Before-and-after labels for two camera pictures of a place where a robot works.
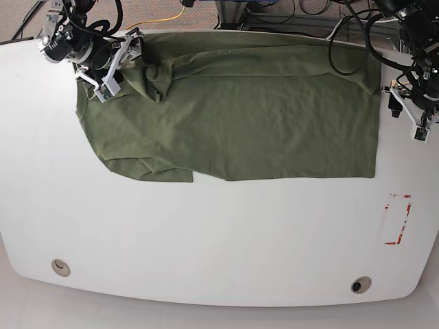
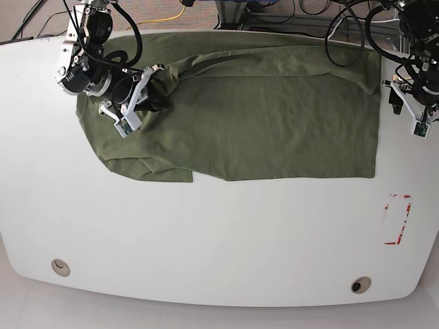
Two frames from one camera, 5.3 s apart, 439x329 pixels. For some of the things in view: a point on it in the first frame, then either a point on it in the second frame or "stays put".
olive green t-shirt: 221,105 stays put
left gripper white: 110,86 -> 129,120
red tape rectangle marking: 408,210 stays put
